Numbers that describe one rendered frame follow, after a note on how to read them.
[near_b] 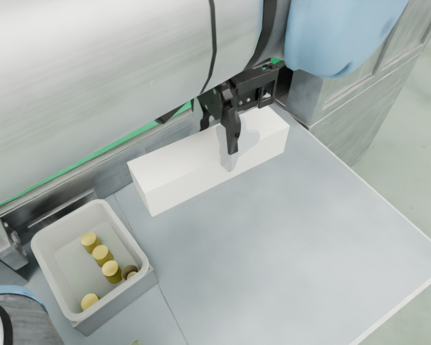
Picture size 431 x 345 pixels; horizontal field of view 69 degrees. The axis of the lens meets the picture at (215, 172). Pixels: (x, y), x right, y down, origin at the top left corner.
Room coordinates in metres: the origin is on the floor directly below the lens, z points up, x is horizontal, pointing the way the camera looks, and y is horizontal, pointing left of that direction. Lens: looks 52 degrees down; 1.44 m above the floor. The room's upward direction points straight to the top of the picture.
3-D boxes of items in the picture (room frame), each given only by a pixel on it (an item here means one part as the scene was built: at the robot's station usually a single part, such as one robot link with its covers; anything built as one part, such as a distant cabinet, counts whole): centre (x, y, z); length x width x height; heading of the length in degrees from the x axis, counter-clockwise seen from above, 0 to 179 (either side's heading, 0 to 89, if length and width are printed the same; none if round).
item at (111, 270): (0.25, 0.22, 0.79); 0.04 x 0.04 x 0.04
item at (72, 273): (0.27, 0.26, 0.80); 0.22 x 0.17 x 0.09; 39
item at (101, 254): (0.28, 0.25, 0.79); 0.04 x 0.04 x 0.04
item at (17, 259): (0.29, 0.42, 0.85); 0.09 x 0.04 x 0.07; 39
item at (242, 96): (0.33, -0.02, 1.23); 0.09 x 0.08 x 0.12; 121
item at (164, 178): (0.32, 0.00, 1.08); 0.24 x 0.06 x 0.06; 121
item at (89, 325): (0.29, 0.28, 0.79); 0.27 x 0.17 x 0.08; 39
